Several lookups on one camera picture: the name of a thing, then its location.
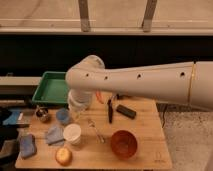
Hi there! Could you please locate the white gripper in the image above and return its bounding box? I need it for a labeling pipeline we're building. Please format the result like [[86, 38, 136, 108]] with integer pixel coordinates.
[[67, 89, 93, 123]]

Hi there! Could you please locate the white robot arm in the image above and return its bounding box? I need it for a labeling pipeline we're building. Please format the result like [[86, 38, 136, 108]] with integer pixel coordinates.
[[65, 55, 213, 110]]

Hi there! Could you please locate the small blue cup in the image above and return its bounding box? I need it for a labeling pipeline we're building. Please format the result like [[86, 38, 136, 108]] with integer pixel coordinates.
[[56, 108, 70, 125]]

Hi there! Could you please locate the white paper cup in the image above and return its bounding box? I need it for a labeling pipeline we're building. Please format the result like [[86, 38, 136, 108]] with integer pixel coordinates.
[[63, 124, 82, 145]]

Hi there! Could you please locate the small metal cup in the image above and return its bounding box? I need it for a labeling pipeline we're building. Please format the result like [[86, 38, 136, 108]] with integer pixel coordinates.
[[35, 106, 50, 123]]

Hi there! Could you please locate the orange carrot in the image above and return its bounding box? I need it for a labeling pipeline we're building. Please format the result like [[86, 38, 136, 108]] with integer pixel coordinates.
[[95, 91, 104, 104]]

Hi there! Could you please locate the blue grey cloth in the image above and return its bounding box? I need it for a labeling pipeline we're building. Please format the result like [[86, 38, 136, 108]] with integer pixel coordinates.
[[45, 125, 64, 146]]

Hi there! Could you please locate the green plastic tray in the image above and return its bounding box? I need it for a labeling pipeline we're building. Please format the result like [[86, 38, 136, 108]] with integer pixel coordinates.
[[32, 71, 69, 106]]

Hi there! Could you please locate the black rectangular block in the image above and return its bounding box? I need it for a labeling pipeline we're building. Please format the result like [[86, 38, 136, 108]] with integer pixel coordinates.
[[116, 105, 136, 119]]

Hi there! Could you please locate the yellow round bread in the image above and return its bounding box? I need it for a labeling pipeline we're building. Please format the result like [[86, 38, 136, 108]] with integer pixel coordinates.
[[55, 147, 72, 166]]

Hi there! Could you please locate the orange plastic bowl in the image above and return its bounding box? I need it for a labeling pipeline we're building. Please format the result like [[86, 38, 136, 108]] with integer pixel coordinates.
[[110, 130, 138, 159]]

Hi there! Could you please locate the blue sponge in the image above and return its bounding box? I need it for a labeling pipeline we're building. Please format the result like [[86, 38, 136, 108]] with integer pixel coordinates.
[[19, 134, 37, 159]]

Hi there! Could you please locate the blue object at left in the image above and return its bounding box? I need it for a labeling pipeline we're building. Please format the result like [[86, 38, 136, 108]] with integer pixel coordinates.
[[3, 108, 23, 126]]

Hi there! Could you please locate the black handled knife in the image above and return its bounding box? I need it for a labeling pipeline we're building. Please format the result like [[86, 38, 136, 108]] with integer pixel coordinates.
[[107, 94, 115, 124]]

